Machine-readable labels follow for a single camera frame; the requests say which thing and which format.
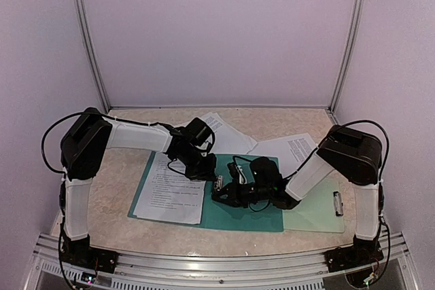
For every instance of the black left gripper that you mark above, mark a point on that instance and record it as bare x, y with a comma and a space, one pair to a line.
207, 174

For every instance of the front aluminium rail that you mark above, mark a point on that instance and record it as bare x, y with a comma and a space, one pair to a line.
305, 270

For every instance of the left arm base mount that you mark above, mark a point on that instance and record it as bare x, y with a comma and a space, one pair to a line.
80, 253

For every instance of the right aluminium frame post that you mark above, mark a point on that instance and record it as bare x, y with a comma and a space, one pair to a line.
347, 54

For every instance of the printed paper sheet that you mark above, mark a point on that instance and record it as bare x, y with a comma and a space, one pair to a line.
163, 195

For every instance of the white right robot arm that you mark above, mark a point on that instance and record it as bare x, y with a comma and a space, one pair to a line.
355, 155

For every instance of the printed paper stack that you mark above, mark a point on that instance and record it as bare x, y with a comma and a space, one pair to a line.
228, 140

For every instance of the left aluminium frame post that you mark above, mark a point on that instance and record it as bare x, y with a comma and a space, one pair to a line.
80, 9

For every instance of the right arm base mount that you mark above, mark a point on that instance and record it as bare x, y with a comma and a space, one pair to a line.
362, 252

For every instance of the metal folder clip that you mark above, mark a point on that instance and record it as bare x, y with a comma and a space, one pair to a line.
218, 183

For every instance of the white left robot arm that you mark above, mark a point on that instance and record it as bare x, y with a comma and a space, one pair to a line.
86, 146

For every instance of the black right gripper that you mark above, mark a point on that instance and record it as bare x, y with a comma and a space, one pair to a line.
234, 197

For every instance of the blank white paper sheet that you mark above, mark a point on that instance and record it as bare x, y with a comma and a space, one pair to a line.
291, 151

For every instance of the light green clipboard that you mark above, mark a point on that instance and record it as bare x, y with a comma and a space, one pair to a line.
318, 211

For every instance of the aluminium frame post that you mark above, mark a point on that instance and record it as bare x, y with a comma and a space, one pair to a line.
80, 9
347, 54

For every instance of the dark green folder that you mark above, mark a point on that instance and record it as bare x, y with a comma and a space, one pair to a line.
261, 217

